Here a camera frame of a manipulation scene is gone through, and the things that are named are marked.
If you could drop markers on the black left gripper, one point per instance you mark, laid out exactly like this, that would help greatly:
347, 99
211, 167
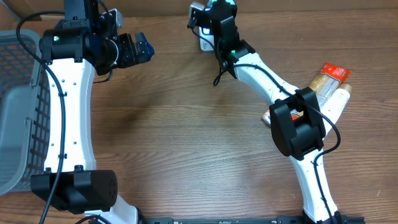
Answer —
133, 56

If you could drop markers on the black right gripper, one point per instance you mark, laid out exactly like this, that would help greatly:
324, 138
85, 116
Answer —
235, 12

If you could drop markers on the small orange box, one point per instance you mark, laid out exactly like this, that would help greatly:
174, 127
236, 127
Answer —
266, 117

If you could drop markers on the orange brown snack packet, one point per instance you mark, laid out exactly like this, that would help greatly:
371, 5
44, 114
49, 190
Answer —
327, 81

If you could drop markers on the white tube gold cap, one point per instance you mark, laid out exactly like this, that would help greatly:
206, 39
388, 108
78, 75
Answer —
335, 105

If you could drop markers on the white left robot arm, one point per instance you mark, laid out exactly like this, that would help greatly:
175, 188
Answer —
73, 53

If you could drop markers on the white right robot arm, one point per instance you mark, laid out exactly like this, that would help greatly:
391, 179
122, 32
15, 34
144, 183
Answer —
297, 125

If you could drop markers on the white barcode scanner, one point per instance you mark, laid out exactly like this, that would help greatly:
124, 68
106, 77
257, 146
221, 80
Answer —
206, 39

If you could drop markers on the grey plastic mesh basket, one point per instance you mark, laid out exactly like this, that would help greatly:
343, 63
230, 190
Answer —
25, 115

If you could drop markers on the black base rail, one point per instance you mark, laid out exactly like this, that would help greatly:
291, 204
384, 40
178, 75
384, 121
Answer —
278, 220

